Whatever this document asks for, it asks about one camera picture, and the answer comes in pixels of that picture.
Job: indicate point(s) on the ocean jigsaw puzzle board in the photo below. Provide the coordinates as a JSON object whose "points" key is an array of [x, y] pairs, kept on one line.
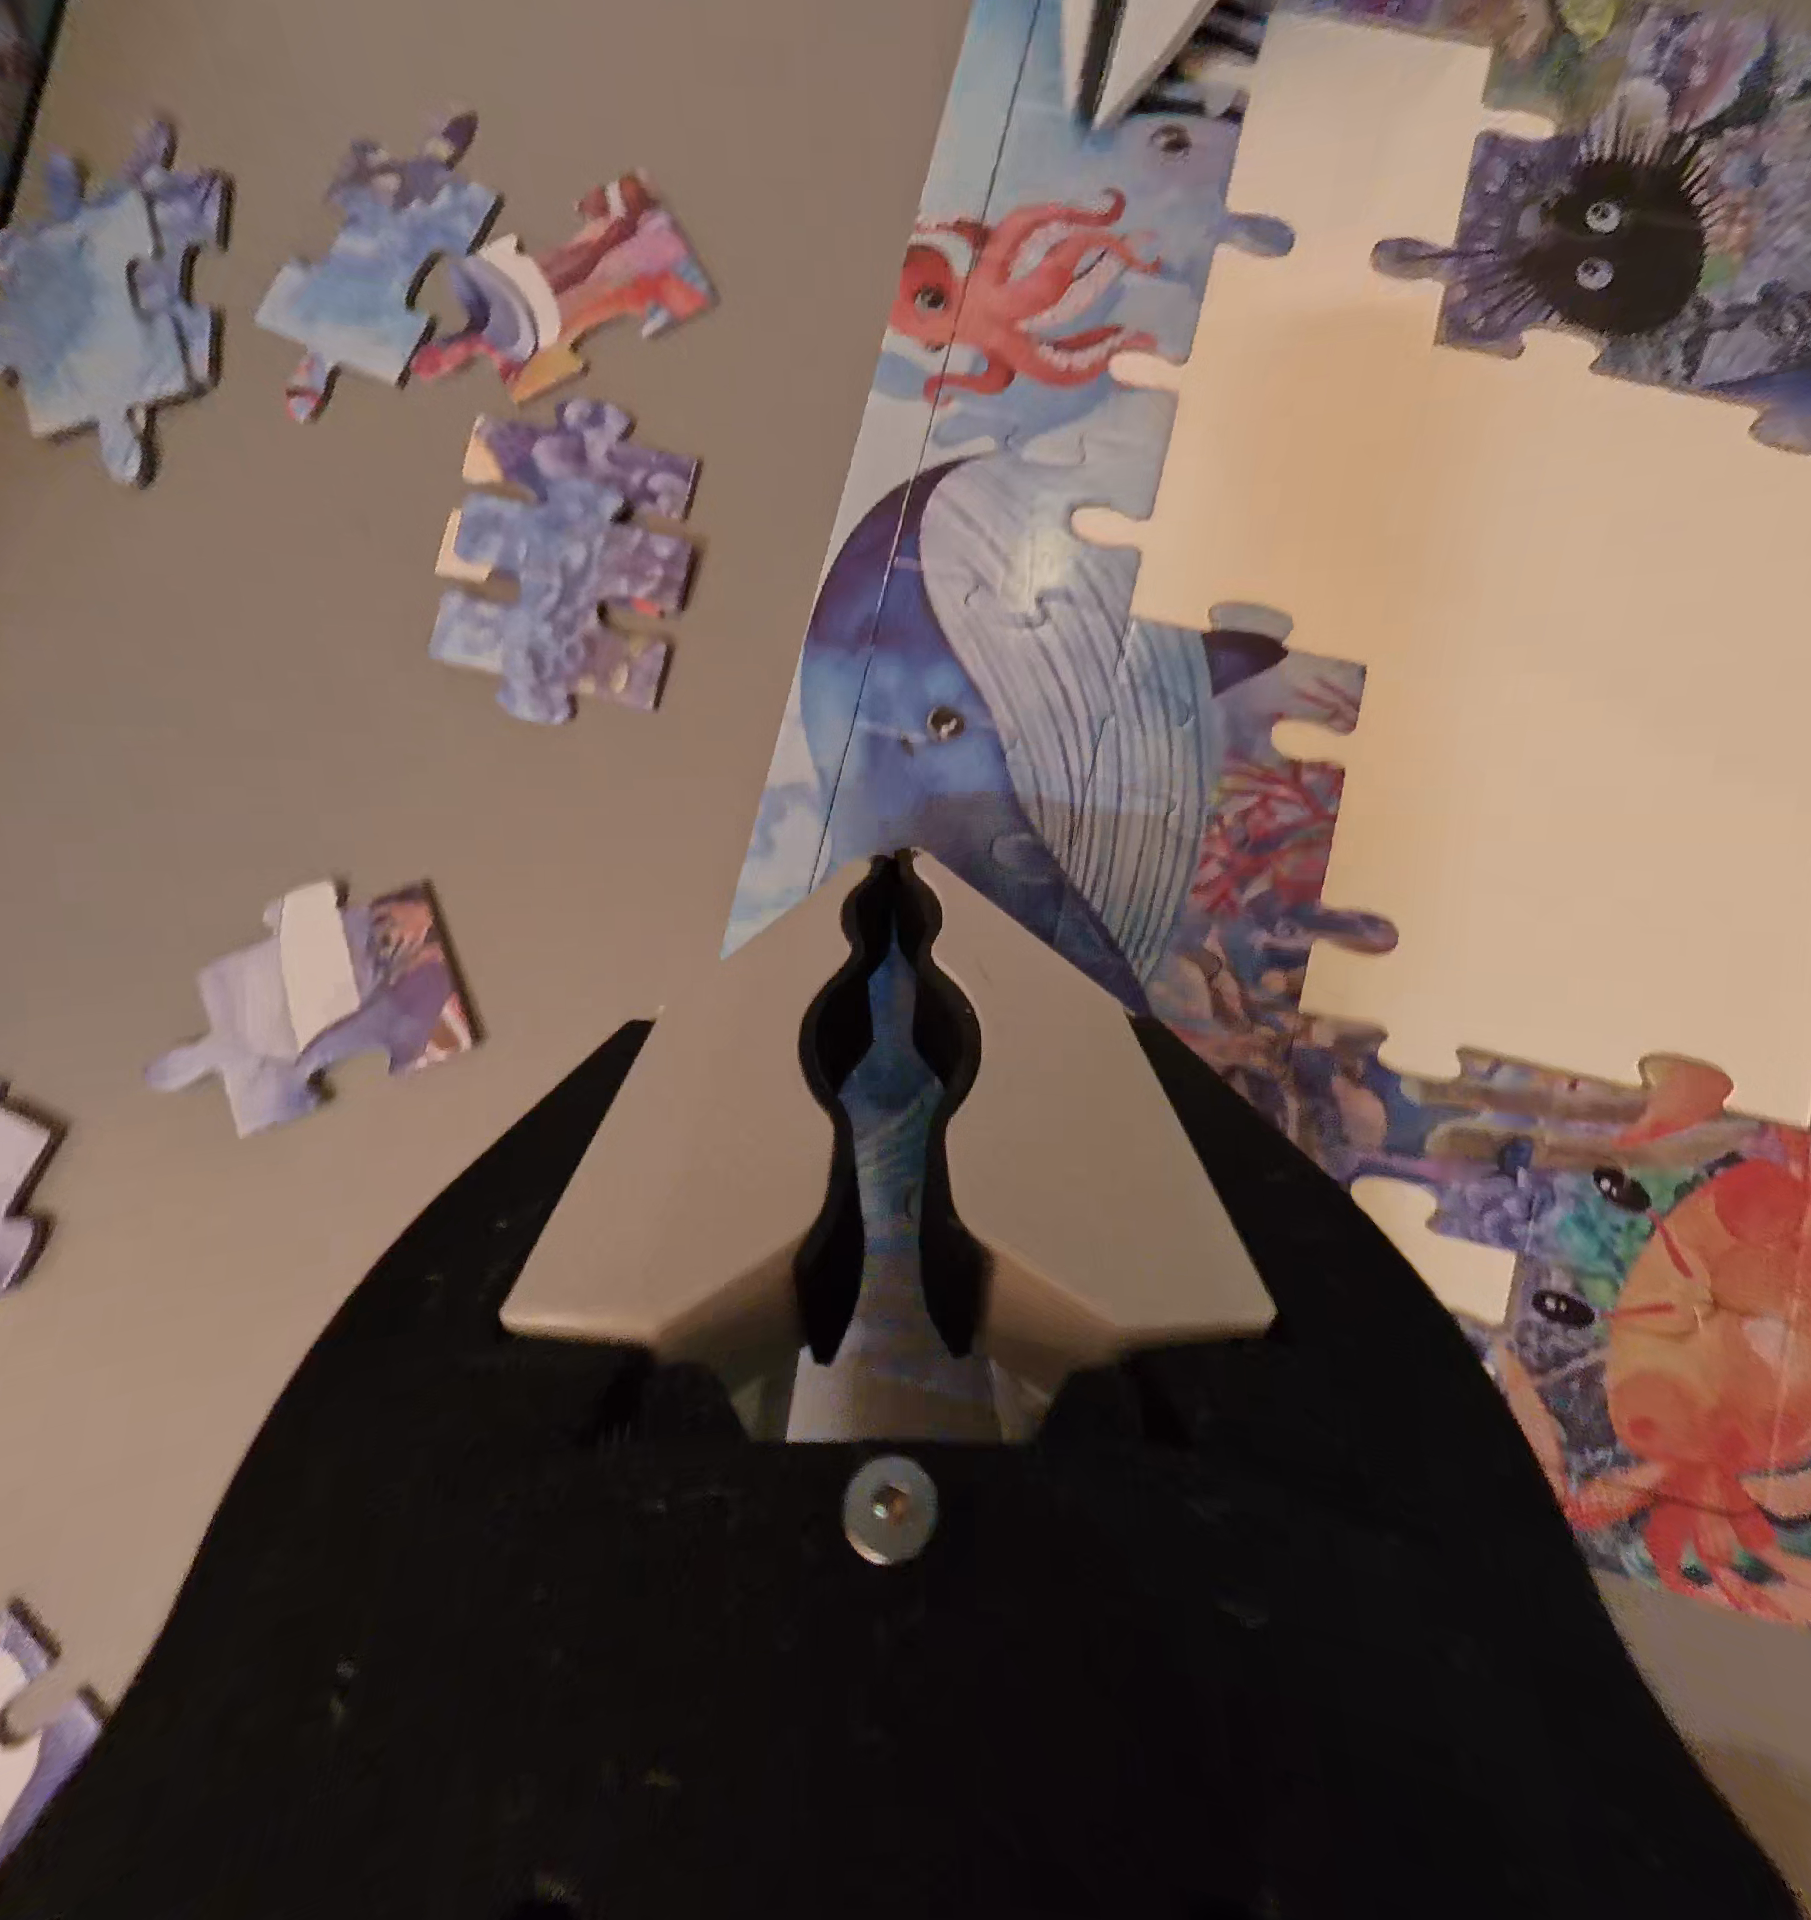
{"points": [[1520, 676]]}

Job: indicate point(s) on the striped fish puzzle piece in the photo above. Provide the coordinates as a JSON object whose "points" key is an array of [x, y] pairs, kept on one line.
{"points": [[1221, 68]]}

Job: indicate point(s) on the pile of loose puzzle pieces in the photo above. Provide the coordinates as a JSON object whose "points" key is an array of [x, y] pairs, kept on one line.
{"points": [[559, 571]]}

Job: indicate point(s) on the purple fan coral puzzle piece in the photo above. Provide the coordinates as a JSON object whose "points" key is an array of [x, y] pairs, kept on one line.
{"points": [[5, 1725]]}

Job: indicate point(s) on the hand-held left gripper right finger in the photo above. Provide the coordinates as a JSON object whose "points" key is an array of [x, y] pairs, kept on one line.
{"points": [[1100, 1186]]}

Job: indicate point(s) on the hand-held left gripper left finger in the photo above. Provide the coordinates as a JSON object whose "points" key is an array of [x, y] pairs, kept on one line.
{"points": [[681, 1186]]}

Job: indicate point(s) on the white patch blue puzzle piece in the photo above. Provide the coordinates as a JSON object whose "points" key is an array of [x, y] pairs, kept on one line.
{"points": [[379, 1022]]}

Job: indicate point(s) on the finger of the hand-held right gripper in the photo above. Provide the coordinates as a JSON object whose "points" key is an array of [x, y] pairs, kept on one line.
{"points": [[1152, 39], [1080, 31]]}

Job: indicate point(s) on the pink orange clownfish puzzle piece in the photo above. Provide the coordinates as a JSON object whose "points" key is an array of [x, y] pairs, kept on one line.
{"points": [[619, 270]]}

